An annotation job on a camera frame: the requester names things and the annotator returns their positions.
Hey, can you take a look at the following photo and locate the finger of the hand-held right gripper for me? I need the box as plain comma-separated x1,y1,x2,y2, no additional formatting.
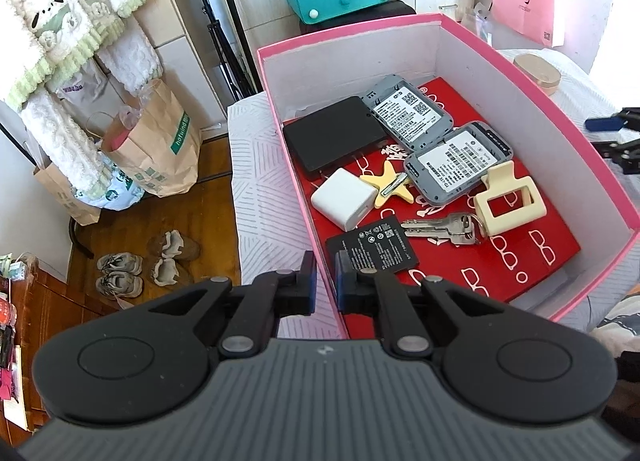
597,138,640,179
584,108,640,134

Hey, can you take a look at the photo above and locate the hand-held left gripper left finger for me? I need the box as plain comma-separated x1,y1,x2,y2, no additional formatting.
150,250,317,359

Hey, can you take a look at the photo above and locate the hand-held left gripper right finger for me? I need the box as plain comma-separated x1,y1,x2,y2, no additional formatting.
334,250,506,359

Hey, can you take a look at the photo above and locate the black battery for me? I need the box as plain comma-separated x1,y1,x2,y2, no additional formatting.
325,215,418,274

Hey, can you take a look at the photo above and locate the white charger cube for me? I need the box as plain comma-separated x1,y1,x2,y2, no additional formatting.
310,168,377,232

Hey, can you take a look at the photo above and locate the cream hair claw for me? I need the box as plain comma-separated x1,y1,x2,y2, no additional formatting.
472,160,546,237

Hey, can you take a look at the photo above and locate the yellow starfish hair clip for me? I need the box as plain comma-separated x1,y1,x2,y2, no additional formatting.
359,161,416,209

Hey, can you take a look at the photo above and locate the silver keys bunch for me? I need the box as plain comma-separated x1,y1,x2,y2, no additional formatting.
400,211,488,247

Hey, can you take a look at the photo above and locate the grey pocket router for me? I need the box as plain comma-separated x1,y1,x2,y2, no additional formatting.
403,121,516,207
361,75,455,152

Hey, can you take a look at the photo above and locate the pink cardboard box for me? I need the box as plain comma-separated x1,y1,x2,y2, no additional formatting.
256,12,640,342

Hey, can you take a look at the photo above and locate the beige oval case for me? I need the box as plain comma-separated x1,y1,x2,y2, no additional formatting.
512,54,562,97

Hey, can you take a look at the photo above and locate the brown fluffy slipper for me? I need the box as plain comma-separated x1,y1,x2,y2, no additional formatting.
151,256,196,287
146,230,202,262

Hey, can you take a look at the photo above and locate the black flat device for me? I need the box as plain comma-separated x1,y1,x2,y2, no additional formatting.
282,96,391,181

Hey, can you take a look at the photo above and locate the clear plastic packaging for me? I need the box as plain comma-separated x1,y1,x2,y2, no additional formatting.
460,2,497,44

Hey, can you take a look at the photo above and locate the grey white cloth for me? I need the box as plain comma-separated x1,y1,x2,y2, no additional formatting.
590,286,640,342

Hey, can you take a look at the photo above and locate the grey sneaker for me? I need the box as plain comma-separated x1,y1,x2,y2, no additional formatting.
96,252,146,276
95,271,146,298

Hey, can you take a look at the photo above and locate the brown paper bag green print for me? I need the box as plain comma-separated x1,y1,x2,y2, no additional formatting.
100,78,203,198

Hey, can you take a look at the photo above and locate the white green plastic bag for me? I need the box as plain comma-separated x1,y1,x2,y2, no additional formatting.
70,156,146,212

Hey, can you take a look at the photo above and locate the black suitcase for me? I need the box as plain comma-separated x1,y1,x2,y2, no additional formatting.
299,0,417,34

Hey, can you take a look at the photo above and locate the black tripod stand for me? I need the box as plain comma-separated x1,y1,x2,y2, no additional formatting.
180,0,263,102

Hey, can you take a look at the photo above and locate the small plain brown paper bag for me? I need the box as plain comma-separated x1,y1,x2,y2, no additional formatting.
32,161,103,227

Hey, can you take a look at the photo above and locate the white fluffy robe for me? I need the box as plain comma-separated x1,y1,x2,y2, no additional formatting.
20,24,165,197

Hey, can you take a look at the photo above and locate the wooden cabinet with clutter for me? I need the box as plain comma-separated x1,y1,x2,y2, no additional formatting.
0,253,31,432

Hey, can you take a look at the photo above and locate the grey plastic bag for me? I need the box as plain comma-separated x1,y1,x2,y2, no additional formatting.
55,61,108,112

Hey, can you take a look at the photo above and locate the cream robe with green trim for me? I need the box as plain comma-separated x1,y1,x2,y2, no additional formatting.
0,0,149,112

